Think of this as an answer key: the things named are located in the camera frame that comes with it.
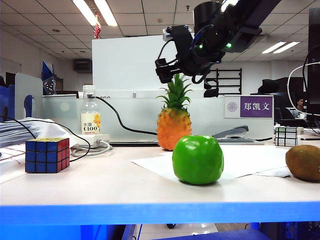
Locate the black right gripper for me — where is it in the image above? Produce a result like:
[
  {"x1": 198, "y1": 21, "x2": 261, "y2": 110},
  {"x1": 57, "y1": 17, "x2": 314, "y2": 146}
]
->
[{"x1": 154, "y1": 24, "x2": 226, "y2": 84}]

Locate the orange toy pineapple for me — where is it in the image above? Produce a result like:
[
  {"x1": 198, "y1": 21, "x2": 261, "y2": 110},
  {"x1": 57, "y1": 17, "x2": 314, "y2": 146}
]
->
[{"x1": 155, "y1": 73, "x2": 193, "y2": 152}]

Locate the green toy apple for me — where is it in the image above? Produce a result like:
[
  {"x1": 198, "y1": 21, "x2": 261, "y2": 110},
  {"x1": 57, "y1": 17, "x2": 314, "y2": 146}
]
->
[{"x1": 171, "y1": 134, "x2": 225, "y2": 186}]

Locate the brown fuzzy kiwi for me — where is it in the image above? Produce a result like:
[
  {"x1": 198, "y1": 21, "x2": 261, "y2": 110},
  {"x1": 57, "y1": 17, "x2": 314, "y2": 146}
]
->
[{"x1": 285, "y1": 144, "x2": 320, "y2": 183}]

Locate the white AOC monitor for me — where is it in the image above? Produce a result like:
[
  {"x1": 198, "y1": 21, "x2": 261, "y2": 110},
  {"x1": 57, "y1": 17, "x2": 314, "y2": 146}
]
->
[{"x1": 91, "y1": 34, "x2": 211, "y2": 100}]

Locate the frosted glass desk partition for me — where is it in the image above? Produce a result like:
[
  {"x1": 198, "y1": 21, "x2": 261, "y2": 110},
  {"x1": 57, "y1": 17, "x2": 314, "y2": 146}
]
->
[{"x1": 41, "y1": 95, "x2": 275, "y2": 144}]

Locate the red hanging ornament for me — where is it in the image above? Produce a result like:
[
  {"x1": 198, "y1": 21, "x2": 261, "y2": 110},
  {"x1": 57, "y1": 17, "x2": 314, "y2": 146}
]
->
[{"x1": 93, "y1": 15, "x2": 102, "y2": 40}]

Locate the clear C100 drink bottle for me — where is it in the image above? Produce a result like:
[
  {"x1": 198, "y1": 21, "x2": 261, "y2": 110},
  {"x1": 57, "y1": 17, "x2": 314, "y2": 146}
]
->
[{"x1": 79, "y1": 84, "x2": 102, "y2": 136}]

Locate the ceiling light panel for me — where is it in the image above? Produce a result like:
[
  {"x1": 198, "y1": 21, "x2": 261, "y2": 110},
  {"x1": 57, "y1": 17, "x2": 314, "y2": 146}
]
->
[
  {"x1": 72, "y1": 0, "x2": 119, "y2": 28},
  {"x1": 261, "y1": 40, "x2": 301, "y2": 55}
]

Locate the white paper sheet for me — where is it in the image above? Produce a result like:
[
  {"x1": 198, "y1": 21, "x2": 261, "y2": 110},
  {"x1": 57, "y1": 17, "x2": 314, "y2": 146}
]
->
[
  {"x1": 251, "y1": 165, "x2": 291, "y2": 179},
  {"x1": 129, "y1": 144, "x2": 289, "y2": 180}
]

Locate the grey stapler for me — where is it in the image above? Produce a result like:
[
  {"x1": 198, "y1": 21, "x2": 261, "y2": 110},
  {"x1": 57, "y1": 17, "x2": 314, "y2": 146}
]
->
[{"x1": 212, "y1": 125, "x2": 256, "y2": 144}]

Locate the white power strip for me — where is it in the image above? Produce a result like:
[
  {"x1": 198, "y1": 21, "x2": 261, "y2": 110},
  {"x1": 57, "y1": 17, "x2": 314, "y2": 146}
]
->
[{"x1": 74, "y1": 133, "x2": 111, "y2": 151}]

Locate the purple and white name plate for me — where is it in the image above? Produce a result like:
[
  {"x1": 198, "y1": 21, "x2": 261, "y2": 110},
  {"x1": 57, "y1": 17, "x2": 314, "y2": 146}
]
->
[{"x1": 223, "y1": 94, "x2": 274, "y2": 119}]

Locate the blue file holder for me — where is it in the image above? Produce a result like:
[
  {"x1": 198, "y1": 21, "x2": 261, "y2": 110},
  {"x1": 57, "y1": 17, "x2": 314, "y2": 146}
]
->
[{"x1": 40, "y1": 60, "x2": 64, "y2": 96}]

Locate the white bag with red print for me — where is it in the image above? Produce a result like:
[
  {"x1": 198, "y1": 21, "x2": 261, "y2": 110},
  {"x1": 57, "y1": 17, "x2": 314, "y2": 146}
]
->
[{"x1": 0, "y1": 116, "x2": 86, "y2": 177}]

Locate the grey cubicle panel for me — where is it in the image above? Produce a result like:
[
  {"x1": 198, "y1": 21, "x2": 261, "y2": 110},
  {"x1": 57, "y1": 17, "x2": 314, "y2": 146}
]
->
[{"x1": 14, "y1": 72, "x2": 44, "y2": 121}]

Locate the silver mirror cube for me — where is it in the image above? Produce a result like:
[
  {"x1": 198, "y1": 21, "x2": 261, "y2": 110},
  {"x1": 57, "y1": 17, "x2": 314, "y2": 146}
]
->
[{"x1": 274, "y1": 126, "x2": 299, "y2": 147}]

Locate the seated person in background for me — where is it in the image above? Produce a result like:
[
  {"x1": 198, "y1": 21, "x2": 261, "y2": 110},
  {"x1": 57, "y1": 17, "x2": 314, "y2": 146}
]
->
[{"x1": 296, "y1": 97, "x2": 308, "y2": 111}]

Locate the colourful Rubik's cube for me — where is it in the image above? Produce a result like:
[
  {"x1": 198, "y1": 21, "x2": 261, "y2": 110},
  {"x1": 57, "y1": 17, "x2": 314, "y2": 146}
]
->
[{"x1": 24, "y1": 137, "x2": 71, "y2": 174}]

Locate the large black monitor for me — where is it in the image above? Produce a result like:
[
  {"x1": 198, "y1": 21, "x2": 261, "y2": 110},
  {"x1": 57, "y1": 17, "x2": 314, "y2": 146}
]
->
[{"x1": 305, "y1": 6, "x2": 320, "y2": 124}]

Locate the blue cubicle divider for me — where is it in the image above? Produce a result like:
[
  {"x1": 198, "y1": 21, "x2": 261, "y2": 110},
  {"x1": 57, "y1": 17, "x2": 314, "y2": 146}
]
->
[{"x1": 0, "y1": 84, "x2": 16, "y2": 123}]

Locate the stack of printed papers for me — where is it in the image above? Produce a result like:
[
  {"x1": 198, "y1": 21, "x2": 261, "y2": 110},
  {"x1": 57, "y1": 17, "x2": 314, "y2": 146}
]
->
[{"x1": 0, "y1": 120, "x2": 39, "y2": 149}]

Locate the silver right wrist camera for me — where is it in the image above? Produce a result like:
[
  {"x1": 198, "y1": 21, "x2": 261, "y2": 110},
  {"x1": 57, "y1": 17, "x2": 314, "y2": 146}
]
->
[{"x1": 162, "y1": 26, "x2": 195, "y2": 43}]

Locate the black wall rack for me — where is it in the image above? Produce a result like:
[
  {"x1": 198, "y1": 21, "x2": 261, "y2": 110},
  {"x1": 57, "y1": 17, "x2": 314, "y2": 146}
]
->
[{"x1": 215, "y1": 67, "x2": 244, "y2": 96}]

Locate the thick black monitor cable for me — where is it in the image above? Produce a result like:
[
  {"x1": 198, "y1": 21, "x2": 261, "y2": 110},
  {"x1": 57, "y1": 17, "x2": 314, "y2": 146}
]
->
[{"x1": 93, "y1": 95, "x2": 160, "y2": 136}]

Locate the grey power strip cord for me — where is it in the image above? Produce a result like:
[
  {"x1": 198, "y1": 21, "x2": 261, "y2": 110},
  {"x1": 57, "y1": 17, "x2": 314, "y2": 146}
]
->
[{"x1": 70, "y1": 139, "x2": 114, "y2": 157}]

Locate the thin black cable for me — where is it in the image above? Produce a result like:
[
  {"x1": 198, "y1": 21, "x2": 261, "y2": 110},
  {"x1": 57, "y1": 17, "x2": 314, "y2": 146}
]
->
[{"x1": 0, "y1": 115, "x2": 91, "y2": 162}]

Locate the white USB cable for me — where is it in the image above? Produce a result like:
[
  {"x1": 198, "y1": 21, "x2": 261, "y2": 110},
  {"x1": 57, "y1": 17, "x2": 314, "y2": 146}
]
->
[{"x1": 286, "y1": 61, "x2": 320, "y2": 116}]

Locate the black desk cable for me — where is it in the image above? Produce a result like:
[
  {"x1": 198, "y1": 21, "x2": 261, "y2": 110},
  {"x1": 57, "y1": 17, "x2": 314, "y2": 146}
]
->
[{"x1": 301, "y1": 44, "x2": 320, "y2": 94}]

